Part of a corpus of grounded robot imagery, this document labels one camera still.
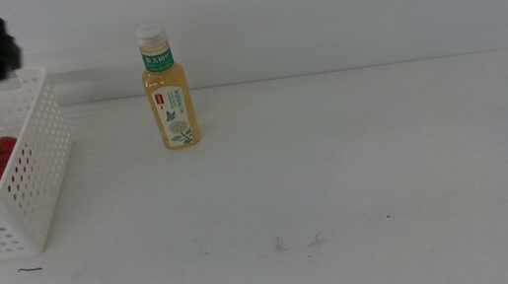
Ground yellow tea bottle white cap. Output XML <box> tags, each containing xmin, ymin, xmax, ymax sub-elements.
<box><xmin>133</xmin><ymin>19</ymin><xmax>202</xmax><ymax>154</ymax></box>

